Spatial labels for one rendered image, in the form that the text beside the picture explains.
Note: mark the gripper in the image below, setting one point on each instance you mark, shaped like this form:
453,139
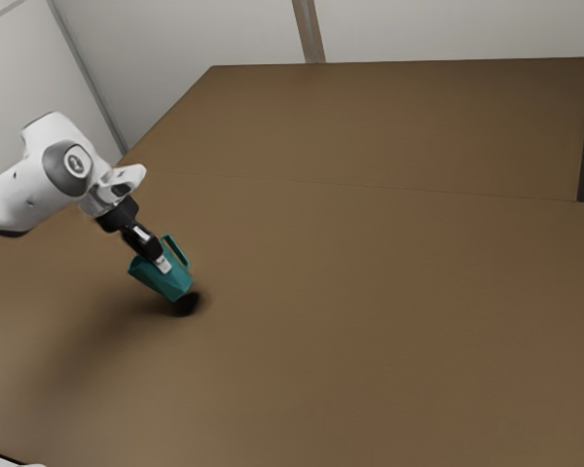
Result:
118,215

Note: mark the teal faceted mug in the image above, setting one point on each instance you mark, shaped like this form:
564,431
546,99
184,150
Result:
171,284

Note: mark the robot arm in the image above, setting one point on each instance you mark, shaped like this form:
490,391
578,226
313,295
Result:
34,185

